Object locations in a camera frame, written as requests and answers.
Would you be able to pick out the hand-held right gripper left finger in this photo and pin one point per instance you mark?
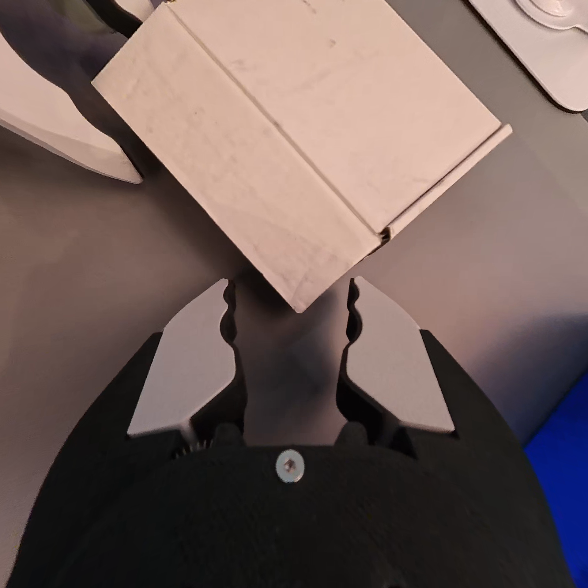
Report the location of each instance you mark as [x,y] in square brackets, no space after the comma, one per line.
[188,367]

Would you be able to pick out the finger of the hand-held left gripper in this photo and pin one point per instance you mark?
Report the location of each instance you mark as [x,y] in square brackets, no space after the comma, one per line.
[41,115]
[133,9]

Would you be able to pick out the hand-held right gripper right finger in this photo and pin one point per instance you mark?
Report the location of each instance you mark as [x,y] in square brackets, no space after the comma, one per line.
[395,367]

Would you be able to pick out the white cardboard box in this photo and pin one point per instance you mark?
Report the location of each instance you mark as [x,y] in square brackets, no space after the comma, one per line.
[298,138]

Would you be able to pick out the blue plastic bin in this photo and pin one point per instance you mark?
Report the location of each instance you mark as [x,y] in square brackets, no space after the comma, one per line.
[560,482]

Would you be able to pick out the white rounded tray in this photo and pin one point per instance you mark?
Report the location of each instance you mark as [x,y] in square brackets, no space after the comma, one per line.
[542,59]

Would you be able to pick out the clear drinking glass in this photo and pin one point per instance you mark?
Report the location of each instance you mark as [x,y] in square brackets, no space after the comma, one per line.
[551,11]

